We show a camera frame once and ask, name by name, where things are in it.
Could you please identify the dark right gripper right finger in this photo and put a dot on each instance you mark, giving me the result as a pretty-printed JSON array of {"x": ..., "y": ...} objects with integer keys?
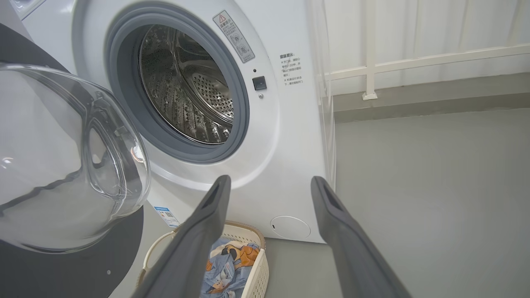
[{"x": 348, "y": 248}]

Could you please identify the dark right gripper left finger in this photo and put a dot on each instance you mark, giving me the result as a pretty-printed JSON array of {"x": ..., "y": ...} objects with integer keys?
[{"x": 194, "y": 244}]

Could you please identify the blue cartoon print garment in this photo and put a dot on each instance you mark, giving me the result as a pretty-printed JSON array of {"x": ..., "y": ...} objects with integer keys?
[
  {"x": 240, "y": 254},
  {"x": 219, "y": 283}
]

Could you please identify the washing machine glass door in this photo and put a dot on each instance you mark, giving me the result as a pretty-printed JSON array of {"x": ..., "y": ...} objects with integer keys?
[{"x": 49, "y": 165}]

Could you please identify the white front-load washing machine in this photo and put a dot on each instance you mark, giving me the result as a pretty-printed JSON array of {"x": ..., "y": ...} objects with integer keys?
[{"x": 273, "y": 165}]

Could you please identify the perforated steel washer drum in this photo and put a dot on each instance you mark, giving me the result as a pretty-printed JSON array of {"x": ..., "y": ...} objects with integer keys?
[{"x": 182, "y": 91}]

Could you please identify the black door latch socket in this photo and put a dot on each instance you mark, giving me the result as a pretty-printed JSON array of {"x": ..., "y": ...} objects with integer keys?
[{"x": 259, "y": 83}]

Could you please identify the blue energy label sticker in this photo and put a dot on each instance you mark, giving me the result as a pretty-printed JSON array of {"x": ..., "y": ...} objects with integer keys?
[{"x": 167, "y": 216}]

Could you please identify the round white filter cover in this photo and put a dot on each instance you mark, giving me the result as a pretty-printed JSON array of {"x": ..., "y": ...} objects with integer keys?
[{"x": 290, "y": 227}]

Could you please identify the cream perforated laundry basket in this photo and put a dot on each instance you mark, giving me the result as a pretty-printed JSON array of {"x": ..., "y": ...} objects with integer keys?
[{"x": 256, "y": 273}]

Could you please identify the white metal railing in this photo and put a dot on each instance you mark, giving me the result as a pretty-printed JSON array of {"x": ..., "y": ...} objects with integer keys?
[{"x": 369, "y": 49}]

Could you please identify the grey warning sticker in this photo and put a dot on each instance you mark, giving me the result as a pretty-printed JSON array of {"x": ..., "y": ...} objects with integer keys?
[{"x": 234, "y": 36}]

